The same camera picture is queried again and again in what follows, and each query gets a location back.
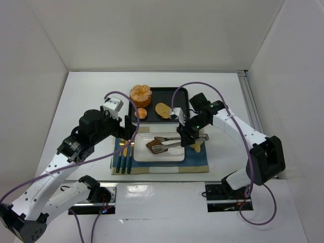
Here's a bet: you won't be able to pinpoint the brown chocolate croissant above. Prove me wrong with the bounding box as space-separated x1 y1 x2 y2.
146 139 167 154

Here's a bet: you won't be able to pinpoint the metal serving tongs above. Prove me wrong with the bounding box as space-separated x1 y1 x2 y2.
151 134 209 153

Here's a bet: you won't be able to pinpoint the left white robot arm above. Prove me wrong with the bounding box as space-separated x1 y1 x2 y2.
1 109 139 242

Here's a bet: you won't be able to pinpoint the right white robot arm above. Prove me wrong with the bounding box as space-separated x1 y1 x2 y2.
170 93 286 194

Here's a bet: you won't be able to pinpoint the tan bread slice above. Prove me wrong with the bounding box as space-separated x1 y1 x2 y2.
155 102 171 119

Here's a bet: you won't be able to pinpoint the yellow mug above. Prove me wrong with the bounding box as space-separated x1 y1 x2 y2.
189 142 203 153

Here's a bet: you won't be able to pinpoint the small round bun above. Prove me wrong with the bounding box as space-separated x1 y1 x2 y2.
134 108 147 119

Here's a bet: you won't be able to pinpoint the white rectangular plate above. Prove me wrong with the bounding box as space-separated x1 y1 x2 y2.
133 133 185 163

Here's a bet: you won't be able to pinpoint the blue beige placemat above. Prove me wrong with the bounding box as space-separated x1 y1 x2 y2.
110 127 209 175

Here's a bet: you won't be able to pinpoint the peeled orange mandarin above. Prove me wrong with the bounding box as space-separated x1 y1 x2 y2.
130 85 152 108

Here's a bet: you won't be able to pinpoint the black rectangular tray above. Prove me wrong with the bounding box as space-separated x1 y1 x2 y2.
140 87 190 124

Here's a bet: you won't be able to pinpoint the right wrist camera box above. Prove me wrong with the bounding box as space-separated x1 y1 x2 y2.
170 107 188 126

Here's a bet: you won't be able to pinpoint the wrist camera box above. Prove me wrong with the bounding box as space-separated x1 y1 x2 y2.
103 97 124 113
170 107 188 126

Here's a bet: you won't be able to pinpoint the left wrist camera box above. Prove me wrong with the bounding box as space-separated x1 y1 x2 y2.
103 97 124 113

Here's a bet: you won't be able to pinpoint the gold knife green handle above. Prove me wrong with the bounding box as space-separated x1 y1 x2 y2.
121 141 128 174

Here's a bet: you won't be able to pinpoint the gold spoon green handle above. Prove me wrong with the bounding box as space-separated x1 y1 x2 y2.
127 142 134 174

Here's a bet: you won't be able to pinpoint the aluminium frame rail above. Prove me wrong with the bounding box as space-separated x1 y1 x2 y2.
237 70 266 134

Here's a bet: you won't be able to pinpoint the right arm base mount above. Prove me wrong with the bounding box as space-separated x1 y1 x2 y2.
201 182 254 213

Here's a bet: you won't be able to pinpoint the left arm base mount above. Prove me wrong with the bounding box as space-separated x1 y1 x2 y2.
70 175 116 215

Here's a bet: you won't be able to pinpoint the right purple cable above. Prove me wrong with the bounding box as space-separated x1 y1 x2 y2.
171 81 277 225

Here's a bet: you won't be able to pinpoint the purple cable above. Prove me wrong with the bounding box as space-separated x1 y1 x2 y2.
171 81 277 225
0 91 141 243

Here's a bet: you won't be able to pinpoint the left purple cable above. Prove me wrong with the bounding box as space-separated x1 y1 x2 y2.
0 91 141 243

